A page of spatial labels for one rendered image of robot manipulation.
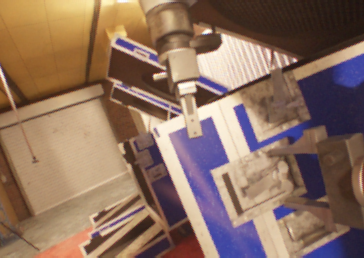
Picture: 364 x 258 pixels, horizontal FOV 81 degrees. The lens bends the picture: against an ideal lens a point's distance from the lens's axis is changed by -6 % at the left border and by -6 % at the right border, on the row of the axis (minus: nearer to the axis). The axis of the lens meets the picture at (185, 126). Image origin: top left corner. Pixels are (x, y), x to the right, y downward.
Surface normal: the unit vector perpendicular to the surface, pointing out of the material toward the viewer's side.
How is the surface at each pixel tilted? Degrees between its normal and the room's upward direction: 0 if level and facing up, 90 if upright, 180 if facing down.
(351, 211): 81
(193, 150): 90
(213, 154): 90
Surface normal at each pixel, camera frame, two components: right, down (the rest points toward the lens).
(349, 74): 0.10, 0.00
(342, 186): -0.87, 0.20
